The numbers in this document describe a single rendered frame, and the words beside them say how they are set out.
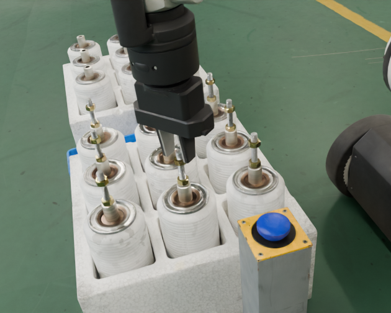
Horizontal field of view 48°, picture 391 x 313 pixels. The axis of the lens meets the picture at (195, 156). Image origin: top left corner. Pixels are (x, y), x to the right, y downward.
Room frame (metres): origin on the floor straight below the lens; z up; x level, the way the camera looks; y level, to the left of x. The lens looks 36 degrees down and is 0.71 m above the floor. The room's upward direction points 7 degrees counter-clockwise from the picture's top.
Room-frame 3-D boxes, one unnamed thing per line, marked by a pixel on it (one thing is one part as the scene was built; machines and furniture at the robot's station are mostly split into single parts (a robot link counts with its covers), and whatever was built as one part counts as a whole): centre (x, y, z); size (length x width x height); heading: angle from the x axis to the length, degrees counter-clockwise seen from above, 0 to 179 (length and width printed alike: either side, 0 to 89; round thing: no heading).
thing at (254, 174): (0.55, -0.09, 0.26); 0.02 x 0.02 x 0.03
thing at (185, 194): (0.52, 0.02, 0.26); 0.02 x 0.02 x 0.03
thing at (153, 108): (0.53, 0.02, 0.45); 0.13 x 0.10 x 0.12; 52
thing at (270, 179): (0.55, -0.09, 0.25); 0.08 x 0.08 x 0.01
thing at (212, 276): (0.64, 0.05, 0.09); 0.39 x 0.39 x 0.18; 11
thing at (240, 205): (0.55, -0.09, 0.16); 0.10 x 0.10 x 0.18
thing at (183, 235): (0.52, 0.02, 0.16); 0.10 x 0.10 x 0.18
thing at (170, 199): (0.52, 0.02, 0.25); 0.08 x 0.08 x 0.01
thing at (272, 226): (0.37, -0.08, 0.32); 0.04 x 0.04 x 0.02
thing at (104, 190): (0.50, 0.14, 0.30); 0.01 x 0.01 x 0.08
